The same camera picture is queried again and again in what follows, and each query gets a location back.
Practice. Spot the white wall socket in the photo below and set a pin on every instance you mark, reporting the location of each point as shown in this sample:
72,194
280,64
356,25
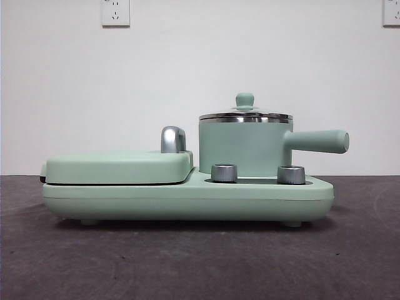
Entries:
392,14
115,14

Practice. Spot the silver control knob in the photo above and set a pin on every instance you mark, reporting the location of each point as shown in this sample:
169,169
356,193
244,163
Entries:
291,174
224,172

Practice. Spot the glass lid with green knob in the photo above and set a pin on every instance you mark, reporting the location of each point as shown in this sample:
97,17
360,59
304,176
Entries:
245,98

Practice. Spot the mint green breakfast machine base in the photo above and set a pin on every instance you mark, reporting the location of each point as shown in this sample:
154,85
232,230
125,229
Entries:
187,203

